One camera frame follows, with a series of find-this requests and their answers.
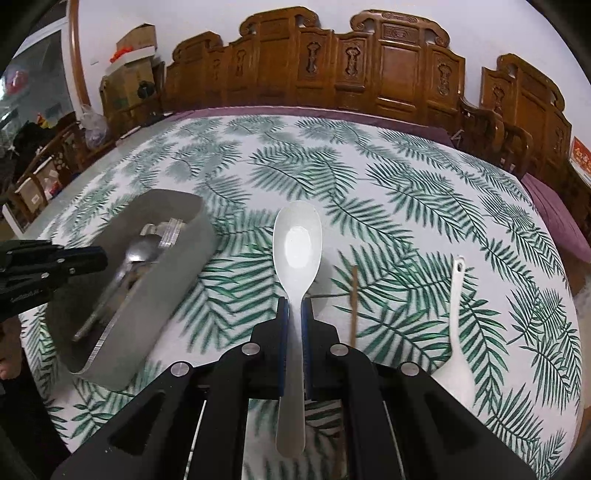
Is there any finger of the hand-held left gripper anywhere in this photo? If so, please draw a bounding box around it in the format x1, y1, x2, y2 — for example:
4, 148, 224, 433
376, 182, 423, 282
44, 246, 110, 280

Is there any white ceramic spoon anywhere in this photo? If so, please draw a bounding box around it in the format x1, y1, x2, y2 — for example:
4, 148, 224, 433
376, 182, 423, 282
444, 255, 477, 409

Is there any carved wooden armchair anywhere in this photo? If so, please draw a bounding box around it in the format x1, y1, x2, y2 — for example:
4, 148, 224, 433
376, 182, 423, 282
457, 53, 573, 178

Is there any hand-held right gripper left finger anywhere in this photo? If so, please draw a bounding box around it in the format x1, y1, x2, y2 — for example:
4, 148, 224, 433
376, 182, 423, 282
51, 297, 290, 480

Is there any leaf print tablecloth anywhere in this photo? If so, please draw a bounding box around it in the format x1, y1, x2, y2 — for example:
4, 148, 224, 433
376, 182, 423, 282
18, 115, 583, 480

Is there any grey rectangular tray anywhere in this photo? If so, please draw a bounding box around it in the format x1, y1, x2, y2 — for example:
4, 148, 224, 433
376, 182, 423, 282
45, 188, 218, 391

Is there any red wall sticker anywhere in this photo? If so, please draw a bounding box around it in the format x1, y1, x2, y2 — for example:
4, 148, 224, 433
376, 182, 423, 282
570, 136, 591, 172

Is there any metal fork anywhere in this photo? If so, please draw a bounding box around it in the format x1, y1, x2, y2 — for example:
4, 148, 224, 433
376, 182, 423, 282
139, 220, 188, 252

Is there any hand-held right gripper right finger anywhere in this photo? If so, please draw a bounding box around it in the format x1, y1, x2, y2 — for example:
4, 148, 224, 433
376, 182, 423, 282
301, 297, 539, 480

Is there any purple bench cushion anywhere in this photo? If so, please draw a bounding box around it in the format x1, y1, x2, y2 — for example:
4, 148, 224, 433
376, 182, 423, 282
157, 107, 455, 147

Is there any wooden side chair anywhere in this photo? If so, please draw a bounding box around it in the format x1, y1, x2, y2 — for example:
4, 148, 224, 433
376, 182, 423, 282
7, 121, 88, 234

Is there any stack of cardboard boxes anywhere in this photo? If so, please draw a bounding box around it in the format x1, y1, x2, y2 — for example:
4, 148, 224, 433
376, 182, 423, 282
99, 23, 166, 132

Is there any large white rice spoon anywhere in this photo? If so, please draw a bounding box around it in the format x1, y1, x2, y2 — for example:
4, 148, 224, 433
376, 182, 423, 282
271, 200, 325, 459

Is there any carved wooden bench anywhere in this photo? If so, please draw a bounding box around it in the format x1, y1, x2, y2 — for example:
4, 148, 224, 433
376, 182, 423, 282
161, 9, 467, 126

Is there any purple armchair cushion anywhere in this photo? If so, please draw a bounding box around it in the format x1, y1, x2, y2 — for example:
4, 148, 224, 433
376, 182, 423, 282
521, 174, 591, 264

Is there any clear plastic bag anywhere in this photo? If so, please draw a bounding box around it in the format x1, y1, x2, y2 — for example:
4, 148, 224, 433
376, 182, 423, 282
81, 104, 112, 149

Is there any wooden door frame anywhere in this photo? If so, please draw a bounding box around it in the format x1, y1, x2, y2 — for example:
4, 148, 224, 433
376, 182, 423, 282
68, 0, 91, 108

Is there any metal spoon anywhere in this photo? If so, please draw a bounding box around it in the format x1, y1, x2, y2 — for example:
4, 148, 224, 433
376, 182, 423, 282
71, 233, 162, 343

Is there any wooden chopstick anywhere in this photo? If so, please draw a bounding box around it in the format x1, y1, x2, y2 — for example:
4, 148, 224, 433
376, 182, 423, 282
349, 265, 360, 347

